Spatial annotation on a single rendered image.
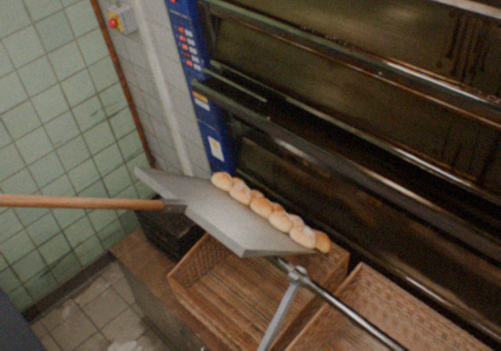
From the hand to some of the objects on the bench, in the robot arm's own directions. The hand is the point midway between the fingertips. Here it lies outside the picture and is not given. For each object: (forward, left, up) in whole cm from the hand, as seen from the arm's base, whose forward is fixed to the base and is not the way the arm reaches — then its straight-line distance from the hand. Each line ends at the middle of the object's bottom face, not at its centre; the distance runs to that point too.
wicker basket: (+63, +92, -138) cm, 177 cm away
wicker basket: (+4, +97, -138) cm, 168 cm away
